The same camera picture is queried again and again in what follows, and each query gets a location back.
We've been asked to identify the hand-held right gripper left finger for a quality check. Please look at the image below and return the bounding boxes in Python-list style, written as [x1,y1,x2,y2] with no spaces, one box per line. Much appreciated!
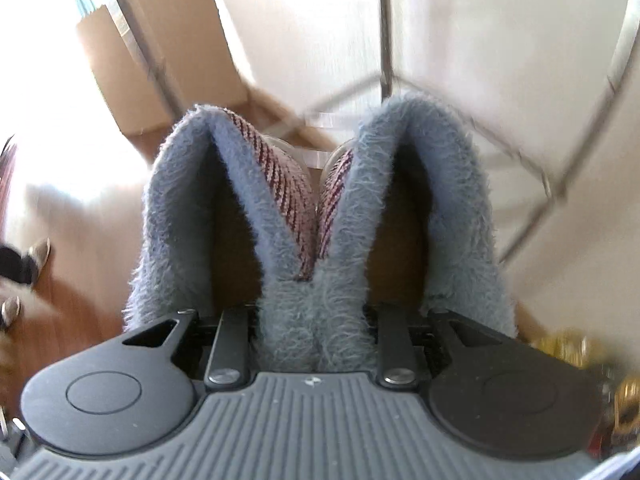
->
[121,306,252,391]

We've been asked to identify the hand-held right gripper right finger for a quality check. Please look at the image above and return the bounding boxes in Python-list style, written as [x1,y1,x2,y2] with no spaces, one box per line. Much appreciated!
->
[376,305,506,390]

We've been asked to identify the purple knit ankle boot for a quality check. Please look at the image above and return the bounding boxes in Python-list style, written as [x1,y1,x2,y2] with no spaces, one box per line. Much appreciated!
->
[121,104,321,366]
[307,91,517,371]

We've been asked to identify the metal shoe rack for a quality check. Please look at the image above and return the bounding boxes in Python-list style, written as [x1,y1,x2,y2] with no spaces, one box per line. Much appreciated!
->
[97,0,640,266]

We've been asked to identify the gold shiny object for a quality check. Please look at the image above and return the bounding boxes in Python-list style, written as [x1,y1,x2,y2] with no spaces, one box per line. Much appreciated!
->
[527,327,640,441]

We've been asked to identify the cardboard box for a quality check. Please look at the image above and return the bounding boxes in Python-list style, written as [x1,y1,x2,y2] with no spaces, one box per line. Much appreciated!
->
[75,0,253,137]

